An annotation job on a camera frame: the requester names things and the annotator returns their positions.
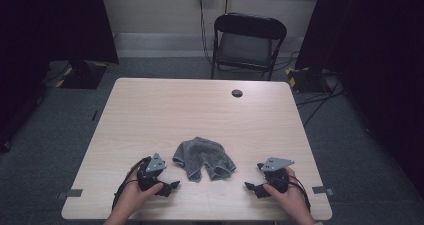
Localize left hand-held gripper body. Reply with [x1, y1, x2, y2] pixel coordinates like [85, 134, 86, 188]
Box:
[136, 152, 167, 192]

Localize black wall cable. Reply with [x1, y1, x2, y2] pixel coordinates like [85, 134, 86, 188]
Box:
[198, 0, 214, 65]

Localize black floor cables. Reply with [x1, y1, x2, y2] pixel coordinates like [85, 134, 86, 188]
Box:
[294, 74, 346, 128]

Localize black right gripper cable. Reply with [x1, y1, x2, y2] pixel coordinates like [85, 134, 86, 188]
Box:
[287, 174, 312, 213]

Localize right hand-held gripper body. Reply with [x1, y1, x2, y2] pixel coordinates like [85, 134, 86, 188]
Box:
[260, 156, 295, 195]

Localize black folding chair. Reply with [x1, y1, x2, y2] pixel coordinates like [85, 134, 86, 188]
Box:
[210, 12, 288, 82]

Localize grey tape strip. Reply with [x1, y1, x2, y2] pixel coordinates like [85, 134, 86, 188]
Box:
[311, 185, 336, 197]
[56, 188, 84, 201]

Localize black stand base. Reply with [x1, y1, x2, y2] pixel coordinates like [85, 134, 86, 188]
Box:
[285, 66, 332, 95]
[59, 60, 109, 90]

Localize dark curtain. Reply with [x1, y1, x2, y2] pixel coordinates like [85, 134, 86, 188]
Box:
[294, 0, 424, 199]
[0, 0, 120, 153]

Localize person's left hand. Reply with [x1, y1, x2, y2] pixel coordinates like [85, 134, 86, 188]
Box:
[114, 169, 164, 218]

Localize person's right hand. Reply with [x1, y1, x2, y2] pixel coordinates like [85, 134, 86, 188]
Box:
[263, 167, 313, 221]

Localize grey towel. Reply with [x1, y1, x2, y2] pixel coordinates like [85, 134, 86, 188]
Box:
[172, 136, 237, 183]

